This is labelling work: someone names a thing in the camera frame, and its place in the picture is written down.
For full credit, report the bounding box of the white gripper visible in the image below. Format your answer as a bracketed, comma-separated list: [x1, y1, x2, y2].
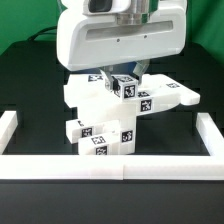
[57, 0, 187, 91]

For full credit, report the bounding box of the white marker sheet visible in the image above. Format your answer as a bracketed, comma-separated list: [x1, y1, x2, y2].
[88, 75, 103, 82]

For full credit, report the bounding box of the white chair back frame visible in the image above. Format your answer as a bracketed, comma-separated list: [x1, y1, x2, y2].
[64, 74, 200, 124]

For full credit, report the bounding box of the black cable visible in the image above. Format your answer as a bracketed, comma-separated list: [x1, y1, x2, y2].
[27, 26, 58, 42]

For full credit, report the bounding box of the white U-shaped fence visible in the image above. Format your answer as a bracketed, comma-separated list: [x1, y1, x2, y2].
[0, 113, 224, 180]

